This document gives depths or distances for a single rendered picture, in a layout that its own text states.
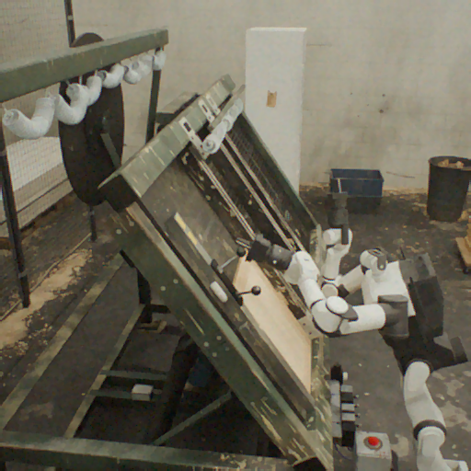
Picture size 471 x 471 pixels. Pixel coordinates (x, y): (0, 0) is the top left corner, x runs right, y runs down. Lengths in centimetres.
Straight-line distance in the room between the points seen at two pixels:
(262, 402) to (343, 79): 588
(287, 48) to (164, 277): 450
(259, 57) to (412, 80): 225
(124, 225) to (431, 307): 125
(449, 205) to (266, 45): 272
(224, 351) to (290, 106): 448
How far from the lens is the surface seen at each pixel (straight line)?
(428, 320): 238
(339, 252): 263
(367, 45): 745
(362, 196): 675
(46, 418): 383
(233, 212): 247
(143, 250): 179
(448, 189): 674
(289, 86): 610
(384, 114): 758
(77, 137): 257
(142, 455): 233
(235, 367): 195
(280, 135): 621
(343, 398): 263
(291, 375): 226
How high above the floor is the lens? 242
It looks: 23 degrees down
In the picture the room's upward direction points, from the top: straight up
